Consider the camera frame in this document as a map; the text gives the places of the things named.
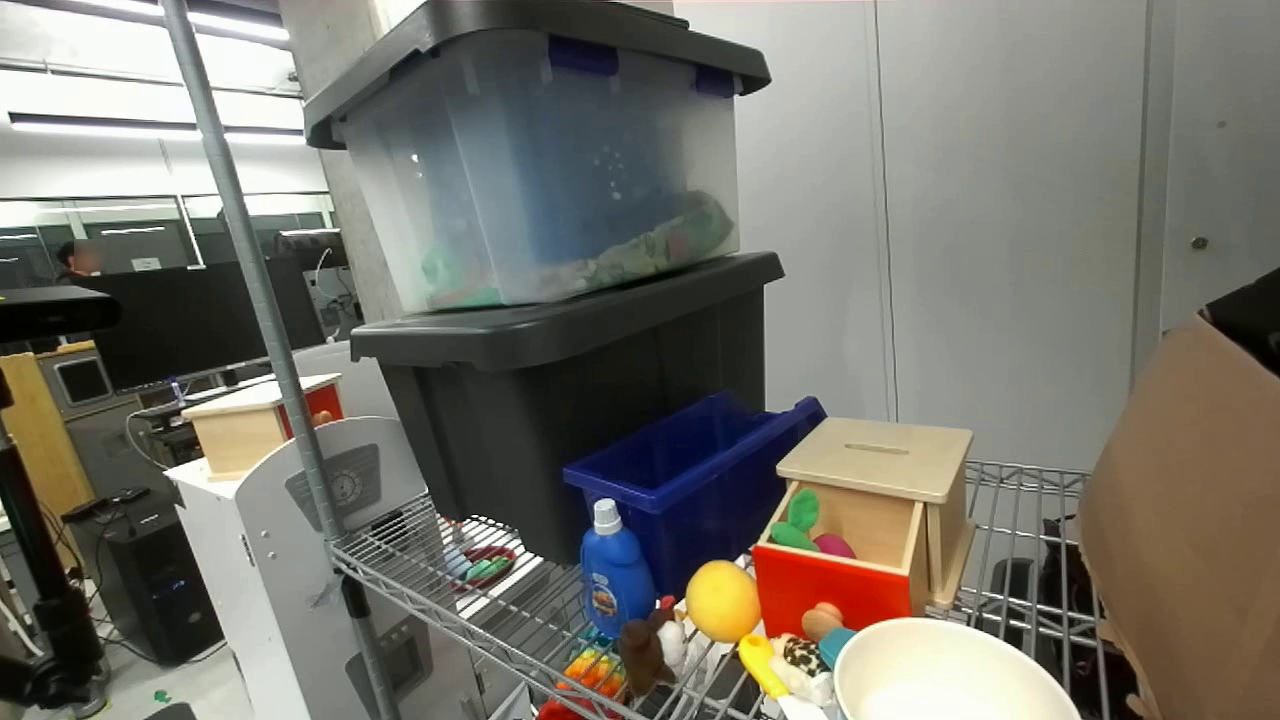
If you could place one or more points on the blue bottle with white cap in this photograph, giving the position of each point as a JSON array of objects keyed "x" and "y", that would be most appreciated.
[{"x": 613, "y": 581}]

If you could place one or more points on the person head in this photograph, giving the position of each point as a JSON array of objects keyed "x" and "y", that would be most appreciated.
[{"x": 80, "y": 258}]

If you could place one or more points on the black storage tote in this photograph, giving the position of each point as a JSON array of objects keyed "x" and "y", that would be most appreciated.
[{"x": 572, "y": 425}]

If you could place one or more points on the small green red toy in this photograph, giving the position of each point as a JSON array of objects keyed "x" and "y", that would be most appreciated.
[{"x": 481, "y": 565}]

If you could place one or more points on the brown cardboard box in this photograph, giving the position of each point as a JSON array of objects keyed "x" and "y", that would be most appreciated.
[{"x": 1187, "y": 533}]

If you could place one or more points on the blue plastic bin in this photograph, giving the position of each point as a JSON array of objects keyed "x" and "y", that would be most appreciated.
[{"x": 692, "y": 481}]

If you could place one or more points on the yellow toy ball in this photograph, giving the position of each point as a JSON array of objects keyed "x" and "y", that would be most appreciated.
[{"x": 720, "y": 602}]

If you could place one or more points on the black camera stand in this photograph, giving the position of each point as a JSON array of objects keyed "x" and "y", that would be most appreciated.
[{"x": 43, "y": 573}]

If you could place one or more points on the white bowl with teal band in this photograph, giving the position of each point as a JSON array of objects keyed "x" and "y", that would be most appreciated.
[{"x": 932, "y": 672}]

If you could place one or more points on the pink toy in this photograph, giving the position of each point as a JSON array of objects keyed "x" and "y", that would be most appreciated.
[{"x": 838, "y": 544}]

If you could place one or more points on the white cabinet machine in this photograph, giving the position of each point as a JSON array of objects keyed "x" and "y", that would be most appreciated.
[{"x": 255, "y": 561}]

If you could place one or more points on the rainbow coloured toy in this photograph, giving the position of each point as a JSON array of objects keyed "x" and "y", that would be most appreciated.
[{"x": 594, "y": 672}]

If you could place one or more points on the wooden box with red drawer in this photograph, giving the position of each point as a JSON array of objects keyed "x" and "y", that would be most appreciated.
[{"x": 874, "y": 461}]

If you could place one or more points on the small wooden box red side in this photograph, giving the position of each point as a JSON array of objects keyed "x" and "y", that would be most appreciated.
[{"x": 240, "y": 435}]

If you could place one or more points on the clear storage bin black lid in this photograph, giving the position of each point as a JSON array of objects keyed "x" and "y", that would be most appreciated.
[{"x": 532, "y": 174}]

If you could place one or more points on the white black-spotted plush toy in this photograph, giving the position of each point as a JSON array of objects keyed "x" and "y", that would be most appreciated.
[{"x": 805, "y": 665}]

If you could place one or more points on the brown animal plush toy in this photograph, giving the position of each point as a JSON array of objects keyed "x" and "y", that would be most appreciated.
[{"x": 646, "y": 656}]

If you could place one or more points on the black computer tower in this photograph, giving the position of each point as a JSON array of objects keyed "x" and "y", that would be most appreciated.
[{"x": 146, "y": 573}]

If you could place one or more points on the black computer monitor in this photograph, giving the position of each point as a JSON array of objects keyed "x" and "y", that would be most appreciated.
[{"x": 186, "y": 321}]

